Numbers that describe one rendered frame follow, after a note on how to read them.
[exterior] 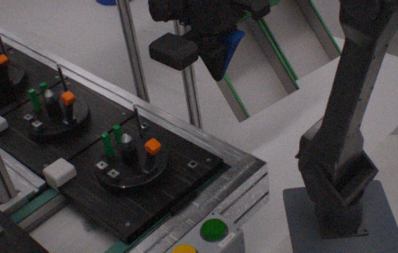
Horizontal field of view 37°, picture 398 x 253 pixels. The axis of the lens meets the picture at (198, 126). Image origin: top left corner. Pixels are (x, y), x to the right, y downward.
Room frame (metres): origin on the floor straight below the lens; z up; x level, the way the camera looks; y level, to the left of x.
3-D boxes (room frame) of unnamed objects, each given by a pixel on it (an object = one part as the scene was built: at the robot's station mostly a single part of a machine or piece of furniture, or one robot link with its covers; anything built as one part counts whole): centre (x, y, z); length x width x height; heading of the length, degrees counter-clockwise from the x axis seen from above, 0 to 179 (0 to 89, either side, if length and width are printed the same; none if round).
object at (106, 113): (1.02, 0.29, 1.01); 0.24 x 0.24 x 0.13; 41
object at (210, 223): (0.66, 0.00, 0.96); 0.04 x 0.04 x 0.02
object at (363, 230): (0.56, -0.18, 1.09); 0.07 x 0.07 x 0.06; 86
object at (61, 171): (0.83, 0.13, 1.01); 0.24 x 0.24 x 0.13; 41
